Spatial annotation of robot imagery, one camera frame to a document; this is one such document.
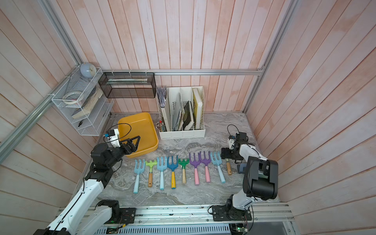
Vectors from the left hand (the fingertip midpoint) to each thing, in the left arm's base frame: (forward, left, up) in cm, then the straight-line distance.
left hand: (136, 139), depth 78 cm
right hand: (+3, -56, -20) cm, 59 cm away
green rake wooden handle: (-4, -5, -21) cm, 22 cm away
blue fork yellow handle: (-6, -19, -21) cm, 29 cm away
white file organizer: (+21, -24, 0) cm, 32 cm away
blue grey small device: (-8, -61, -17) cm, 64 cm away
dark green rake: (-3, -26, -21) cm, 33 cm away
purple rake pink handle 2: (-2, -41, -21) cm, 46 cm away
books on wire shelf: (+25, +27, +10) cm, 38 cm away
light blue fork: (-7, -12, -22) cm, 26 cm away
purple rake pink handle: (-4, -34, -22) cm, 40 cm away
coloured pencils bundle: (+14, -11, -5) cm, 18 cm away
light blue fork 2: (-3, -49, -21) cm, 53 cm away
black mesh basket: (+45, +15, +3) cm, 48 cm away
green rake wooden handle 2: (-6, -54, -21) cm, 59 cm away
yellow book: (+22, -35, +2) cm, 41 cm away
